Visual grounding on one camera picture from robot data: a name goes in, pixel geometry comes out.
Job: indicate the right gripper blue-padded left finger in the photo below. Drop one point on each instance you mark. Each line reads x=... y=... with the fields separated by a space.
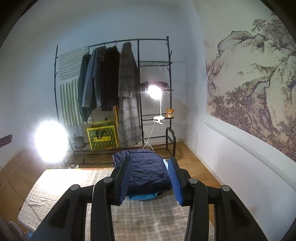
x=67 y=219

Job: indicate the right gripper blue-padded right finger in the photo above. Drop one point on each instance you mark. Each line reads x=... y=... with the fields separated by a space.
x=233 y=221

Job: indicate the navy puffer jacket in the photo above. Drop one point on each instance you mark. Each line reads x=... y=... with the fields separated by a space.
x=135 y=155

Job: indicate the black metal clothes rack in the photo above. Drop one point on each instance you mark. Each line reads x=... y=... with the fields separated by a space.
x=166 y=142

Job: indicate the beige plaid bed cover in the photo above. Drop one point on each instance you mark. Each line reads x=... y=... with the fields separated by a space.
x=160 y=218

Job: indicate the small potted plant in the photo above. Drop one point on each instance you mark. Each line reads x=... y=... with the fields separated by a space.
x=79 y=142

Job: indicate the light blue folded garment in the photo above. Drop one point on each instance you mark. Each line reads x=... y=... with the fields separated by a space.
x=143 y=196

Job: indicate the green yellow patterned storage bag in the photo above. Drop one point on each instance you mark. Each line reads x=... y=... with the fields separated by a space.
x=103 y=135

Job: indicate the grey plaid long coat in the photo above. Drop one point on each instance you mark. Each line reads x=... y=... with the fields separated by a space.
x=128 y=91

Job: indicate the small brown teddy bear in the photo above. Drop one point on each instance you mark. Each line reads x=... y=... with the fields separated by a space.
x=169 y=113

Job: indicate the blue denim jacket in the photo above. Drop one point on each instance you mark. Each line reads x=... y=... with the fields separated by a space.
x=92 y=86

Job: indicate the white clip-on desk lamp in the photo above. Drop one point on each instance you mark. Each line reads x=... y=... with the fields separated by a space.
x=153 y=113

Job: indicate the dark folded item on shelf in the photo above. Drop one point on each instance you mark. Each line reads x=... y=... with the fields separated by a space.
x=160 y=84

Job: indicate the black hanging jacket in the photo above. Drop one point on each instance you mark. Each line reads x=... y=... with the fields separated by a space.
x=110 y=79

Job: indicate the bright ring light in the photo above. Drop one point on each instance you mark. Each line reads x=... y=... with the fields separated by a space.
x=51 y=141

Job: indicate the green striped wall hanging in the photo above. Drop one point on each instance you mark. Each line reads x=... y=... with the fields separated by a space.
x=69 y=65

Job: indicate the mountain landscape wall mural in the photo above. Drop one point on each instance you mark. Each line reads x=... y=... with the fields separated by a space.
x=251 y=83

